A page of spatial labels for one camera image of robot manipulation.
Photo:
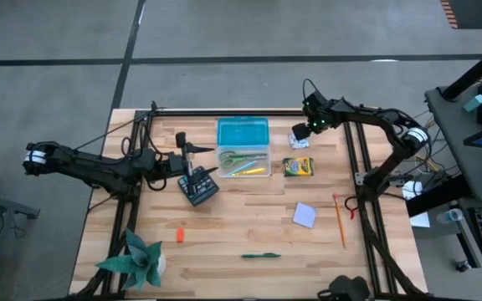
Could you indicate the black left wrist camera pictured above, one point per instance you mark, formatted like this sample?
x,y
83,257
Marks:
x,y
181,139

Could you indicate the black calculator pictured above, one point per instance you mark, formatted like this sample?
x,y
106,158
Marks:
x,y
201,188

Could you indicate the yellow green crayon box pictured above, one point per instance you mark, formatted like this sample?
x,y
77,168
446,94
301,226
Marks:
x,y
298,167

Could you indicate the white plant pot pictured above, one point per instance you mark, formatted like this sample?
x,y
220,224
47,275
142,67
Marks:
x,y
162,265

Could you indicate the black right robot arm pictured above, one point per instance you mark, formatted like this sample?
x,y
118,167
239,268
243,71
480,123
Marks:
x,y
391,121

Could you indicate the green pen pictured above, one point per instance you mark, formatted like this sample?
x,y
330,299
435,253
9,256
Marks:
x,y
261,255

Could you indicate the green artificial plant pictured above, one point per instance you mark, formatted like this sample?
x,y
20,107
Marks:
x,y
138,261

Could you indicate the teal pen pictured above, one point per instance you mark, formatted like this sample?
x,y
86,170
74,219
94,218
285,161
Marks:
x,y
243,168

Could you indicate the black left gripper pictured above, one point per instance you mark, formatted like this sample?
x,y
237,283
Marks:
x,y
174,163

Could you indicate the lavender sticky note pad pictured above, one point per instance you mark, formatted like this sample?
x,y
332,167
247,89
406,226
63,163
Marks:
x,y
305,215

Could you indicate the black mat red striped edge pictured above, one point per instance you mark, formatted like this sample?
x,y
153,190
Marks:
x,y
471,12

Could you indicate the black diagonal pole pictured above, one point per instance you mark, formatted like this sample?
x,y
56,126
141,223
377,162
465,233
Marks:
x,y
475,71

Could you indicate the small teal box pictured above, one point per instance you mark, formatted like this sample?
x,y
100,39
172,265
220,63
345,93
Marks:
x,y
475,103

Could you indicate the clear pencil case teal lid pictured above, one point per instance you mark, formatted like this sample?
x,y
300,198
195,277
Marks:
x,y
243,134

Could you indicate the black aluminium table frame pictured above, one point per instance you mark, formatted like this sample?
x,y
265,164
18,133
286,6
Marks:
x,y
245,113

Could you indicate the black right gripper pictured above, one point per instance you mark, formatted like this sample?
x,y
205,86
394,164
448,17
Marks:
x,y
322,110

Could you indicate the clear water bottle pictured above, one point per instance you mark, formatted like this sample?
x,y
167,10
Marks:
x,y
450,215

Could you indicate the green scissors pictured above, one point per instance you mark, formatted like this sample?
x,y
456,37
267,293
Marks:
x,y
241,159

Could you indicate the black side desk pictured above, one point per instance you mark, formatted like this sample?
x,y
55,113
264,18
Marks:
x,y
454,138

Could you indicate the white paper sheet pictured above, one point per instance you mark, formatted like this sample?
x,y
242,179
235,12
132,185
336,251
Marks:
x,y
420,219

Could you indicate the orange pencil pink eraser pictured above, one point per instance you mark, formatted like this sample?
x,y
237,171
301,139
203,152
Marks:
x,y
339,221

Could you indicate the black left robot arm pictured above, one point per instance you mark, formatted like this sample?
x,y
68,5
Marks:
x,y
98,169

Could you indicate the black caster wheel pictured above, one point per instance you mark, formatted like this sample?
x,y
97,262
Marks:
x,y
463,266

